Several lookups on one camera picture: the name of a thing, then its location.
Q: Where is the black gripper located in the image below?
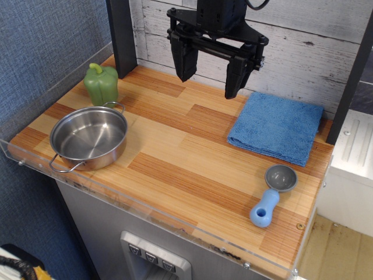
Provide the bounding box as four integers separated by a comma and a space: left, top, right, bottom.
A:
167, 1, 269, 99

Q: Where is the silver steel pot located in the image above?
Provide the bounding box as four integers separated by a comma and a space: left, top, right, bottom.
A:
49, 101, 128, 173

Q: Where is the blue grey measuring spoon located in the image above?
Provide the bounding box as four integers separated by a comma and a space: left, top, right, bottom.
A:
249, 164, 298, 228

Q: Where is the blue folded cloth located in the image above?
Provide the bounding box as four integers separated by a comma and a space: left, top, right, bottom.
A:
227, 92, 323, 167

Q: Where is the green toy bell pepper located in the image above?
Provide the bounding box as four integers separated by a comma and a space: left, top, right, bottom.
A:
83, 63, 118, 108

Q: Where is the clear acrylic edge guard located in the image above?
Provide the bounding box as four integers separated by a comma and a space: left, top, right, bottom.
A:
1, 40, 332, 270

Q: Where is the white toy sink unit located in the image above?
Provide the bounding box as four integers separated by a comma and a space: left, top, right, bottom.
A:
316, 110, 372, 236

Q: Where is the silver toy fridge cabinet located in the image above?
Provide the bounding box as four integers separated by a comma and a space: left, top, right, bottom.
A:
57, 180, 296, 279

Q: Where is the silver dispenser button panel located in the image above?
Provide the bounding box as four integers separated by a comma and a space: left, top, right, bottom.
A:
120, 230, 192, 279

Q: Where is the black yellow bag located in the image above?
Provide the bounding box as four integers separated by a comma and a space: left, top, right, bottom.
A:
1, 244, 53, 279

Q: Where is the black left vertical post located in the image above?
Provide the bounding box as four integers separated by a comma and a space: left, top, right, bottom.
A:
106, 0, 138, 79

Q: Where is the black vertical post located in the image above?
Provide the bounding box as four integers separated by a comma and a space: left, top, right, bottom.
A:
106, 0, 138, 79
326, 13, 372, 145

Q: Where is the black right vertical post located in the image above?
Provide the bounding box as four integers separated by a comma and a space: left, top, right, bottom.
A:
326, 13, 372, 145

